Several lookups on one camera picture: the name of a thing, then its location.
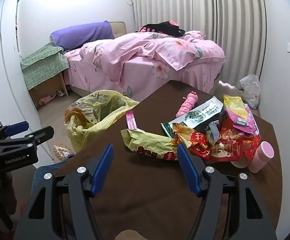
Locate pink caterpillar toy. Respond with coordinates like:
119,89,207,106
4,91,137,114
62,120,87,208
175,92,198,118

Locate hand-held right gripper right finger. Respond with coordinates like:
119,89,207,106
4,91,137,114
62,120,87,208
177,144,278,240

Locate yellow plastic bin bag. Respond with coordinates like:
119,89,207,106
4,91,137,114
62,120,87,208
65,90,140,153

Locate beige headboard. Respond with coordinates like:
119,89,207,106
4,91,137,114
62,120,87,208
109,22,127,37

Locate crocheted slipper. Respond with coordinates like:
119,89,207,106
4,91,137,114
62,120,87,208
53,142,73,162

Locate green checked cloth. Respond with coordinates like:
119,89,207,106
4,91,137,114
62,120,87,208
20,42,69,90

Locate white plastic bag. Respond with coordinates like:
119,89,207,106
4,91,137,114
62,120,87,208
239,74,261,109

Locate pink slippers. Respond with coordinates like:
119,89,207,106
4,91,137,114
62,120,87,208
39,94,57,105

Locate grey wrapper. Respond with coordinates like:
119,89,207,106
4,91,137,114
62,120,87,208
208,122,220,146

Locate large red snack packet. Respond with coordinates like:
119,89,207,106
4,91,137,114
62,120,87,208
200,127,261,163

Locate green white snack packet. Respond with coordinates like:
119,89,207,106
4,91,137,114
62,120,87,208
161,96,225,138

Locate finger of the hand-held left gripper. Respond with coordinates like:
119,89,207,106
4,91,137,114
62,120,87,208
0,126,55,155
0,121,30,143

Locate red chip packet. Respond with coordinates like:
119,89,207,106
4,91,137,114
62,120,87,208
172,124,207,155

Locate purple pillow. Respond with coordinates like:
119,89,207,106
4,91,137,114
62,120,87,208
51,21,115,49

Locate pink strip wrapper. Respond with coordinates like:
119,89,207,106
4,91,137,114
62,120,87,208
125,110,138,130

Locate black garment with pink print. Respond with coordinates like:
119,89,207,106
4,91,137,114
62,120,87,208
136,21,186,37

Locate pink cup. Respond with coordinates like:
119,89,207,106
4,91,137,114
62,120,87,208
230,141,274,173

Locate wooden nightstand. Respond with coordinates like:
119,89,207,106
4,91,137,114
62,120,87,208
30,70,69,109

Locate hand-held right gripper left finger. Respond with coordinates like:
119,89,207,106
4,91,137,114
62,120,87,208
13,144,114,240

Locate white pleated curtain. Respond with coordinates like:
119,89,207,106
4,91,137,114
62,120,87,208
131,0,268,105

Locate bed with pink floral sheet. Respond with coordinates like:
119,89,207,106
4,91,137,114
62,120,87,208
64,47,225,103

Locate person's left forearm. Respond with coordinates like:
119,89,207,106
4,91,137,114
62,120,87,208
4,172,18,215

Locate pink yellow snack packet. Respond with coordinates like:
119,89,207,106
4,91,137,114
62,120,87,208
222,94,259,134

